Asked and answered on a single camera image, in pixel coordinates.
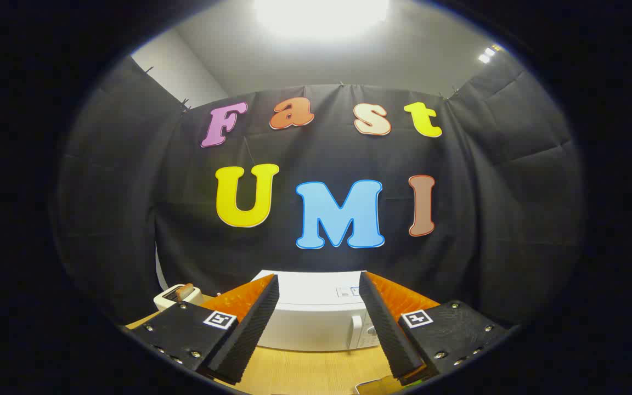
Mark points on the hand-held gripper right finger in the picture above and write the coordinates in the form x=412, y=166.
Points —
x=387, y=329

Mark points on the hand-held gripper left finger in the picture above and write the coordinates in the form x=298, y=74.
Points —
x=250, y=334

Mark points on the white microwave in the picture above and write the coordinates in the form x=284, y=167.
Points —
x=305, y=323

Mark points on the toast slice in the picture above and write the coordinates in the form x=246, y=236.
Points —
x=185, y=291

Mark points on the white toaster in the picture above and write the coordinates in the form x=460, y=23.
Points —
x=169, y=299

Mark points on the black backdrop cloth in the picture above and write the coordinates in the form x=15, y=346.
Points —
x=349, y=159

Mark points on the small ceiling light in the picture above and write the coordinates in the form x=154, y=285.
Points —
x=487, y=54

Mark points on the large ceiling light panel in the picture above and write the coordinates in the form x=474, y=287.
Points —
x=321, y=16

